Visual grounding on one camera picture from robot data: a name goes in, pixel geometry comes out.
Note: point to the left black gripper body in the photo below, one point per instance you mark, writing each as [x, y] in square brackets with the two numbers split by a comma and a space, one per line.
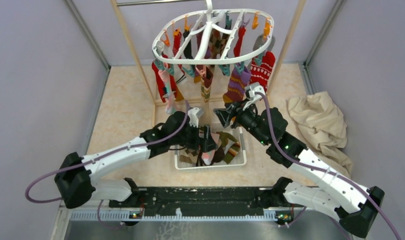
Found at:
[192, 139]

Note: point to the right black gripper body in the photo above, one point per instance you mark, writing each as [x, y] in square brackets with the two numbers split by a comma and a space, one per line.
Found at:
[249, 120]

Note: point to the olive green striped sock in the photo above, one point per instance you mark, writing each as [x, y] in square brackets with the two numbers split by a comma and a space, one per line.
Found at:
[229, 145]

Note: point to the white perforated plastic basket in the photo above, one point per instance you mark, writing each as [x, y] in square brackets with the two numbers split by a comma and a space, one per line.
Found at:
[188, 160]

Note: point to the red white patterned sock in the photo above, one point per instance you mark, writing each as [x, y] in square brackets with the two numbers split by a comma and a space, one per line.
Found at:
[261, 69]

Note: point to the pink green patterned sock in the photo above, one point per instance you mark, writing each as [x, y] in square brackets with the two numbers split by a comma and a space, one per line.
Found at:
[207, 157]

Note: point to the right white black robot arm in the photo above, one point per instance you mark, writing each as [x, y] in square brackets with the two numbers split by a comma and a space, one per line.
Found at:
[354, 206]

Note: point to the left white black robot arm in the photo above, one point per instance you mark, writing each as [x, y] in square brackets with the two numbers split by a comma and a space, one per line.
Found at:
[80, 178]

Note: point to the white oval clip hanger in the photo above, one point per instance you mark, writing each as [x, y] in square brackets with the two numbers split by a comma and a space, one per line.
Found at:
[208, 36]

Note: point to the purple striped sock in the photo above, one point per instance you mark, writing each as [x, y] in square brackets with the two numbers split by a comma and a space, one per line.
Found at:
[236, 86]

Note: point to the beige striped ribbed sock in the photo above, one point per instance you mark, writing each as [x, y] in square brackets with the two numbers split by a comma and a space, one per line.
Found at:
[206, 84]

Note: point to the cream crumpled cloth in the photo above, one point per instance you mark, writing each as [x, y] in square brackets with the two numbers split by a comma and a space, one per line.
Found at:
[321, 123]

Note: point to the red snowflake sock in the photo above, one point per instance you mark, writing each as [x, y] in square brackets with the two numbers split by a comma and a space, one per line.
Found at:
[161, 84]

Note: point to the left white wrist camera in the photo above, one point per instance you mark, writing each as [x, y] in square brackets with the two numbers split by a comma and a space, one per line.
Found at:
[194, 114]

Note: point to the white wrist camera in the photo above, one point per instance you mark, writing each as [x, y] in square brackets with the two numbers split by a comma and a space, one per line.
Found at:
[194, 114]
[254, 92]

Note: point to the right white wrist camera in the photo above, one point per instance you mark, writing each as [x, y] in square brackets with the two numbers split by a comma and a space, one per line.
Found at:
[254, 92]

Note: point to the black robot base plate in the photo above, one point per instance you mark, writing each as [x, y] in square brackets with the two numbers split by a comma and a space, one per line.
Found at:
[204, 201]

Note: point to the wooden rack frame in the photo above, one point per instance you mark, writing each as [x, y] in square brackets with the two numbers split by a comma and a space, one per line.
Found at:
[170, 67]

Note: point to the aluminium rail front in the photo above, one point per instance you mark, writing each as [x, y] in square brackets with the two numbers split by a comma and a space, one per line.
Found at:
[106, 213]

